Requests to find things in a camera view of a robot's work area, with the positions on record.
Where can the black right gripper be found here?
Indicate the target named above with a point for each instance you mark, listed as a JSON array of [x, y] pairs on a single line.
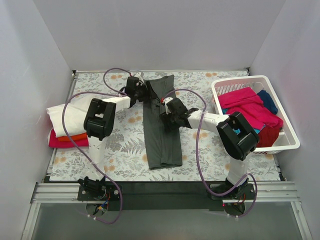
[[166, 117]]

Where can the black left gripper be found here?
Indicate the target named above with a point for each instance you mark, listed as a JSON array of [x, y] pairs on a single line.
[[145, 90]]

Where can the grey t shirt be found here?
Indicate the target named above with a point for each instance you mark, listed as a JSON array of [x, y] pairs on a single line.
[[163, 148]]

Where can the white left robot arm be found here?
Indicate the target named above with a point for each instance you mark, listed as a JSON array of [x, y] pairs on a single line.
[[99, 124]]

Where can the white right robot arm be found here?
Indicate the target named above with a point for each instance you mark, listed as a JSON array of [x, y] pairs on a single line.
[[238, 137]]

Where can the teal t shirt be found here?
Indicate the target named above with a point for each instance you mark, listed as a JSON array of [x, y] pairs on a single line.
[[237, 131]]

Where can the pink t shirt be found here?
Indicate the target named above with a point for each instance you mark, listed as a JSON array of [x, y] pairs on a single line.
[[250, 105]]

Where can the folded white t shirt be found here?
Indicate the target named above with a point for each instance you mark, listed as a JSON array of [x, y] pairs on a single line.
[[74, 116]]

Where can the folded orange t shirt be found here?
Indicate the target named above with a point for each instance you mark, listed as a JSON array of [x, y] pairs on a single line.
[[77, 137]]

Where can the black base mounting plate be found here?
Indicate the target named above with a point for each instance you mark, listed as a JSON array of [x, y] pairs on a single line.
[[163, 195]]

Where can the dark red t shirt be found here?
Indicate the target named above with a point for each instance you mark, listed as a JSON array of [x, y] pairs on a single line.
[[267, 137]]

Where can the navy blue t shirt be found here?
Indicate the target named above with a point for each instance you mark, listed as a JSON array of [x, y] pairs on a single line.
[[268, 101]]

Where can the folded magenta t shirt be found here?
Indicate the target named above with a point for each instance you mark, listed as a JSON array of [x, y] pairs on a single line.
[[54, 143]]

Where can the white plastic laundry basket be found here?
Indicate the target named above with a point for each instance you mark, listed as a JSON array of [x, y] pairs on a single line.
[[287, 139]]

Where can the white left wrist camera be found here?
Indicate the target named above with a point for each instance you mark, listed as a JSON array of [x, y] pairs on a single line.
[[138, 75]]

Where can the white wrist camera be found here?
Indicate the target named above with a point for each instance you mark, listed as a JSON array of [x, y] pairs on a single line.
[[138, 75], [165, 102]]

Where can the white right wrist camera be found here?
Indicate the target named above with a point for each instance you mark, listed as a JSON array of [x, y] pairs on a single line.
[[165, 102]]

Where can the aluminium frame rail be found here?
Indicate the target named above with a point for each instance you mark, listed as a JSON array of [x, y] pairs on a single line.
[[47, 192]]

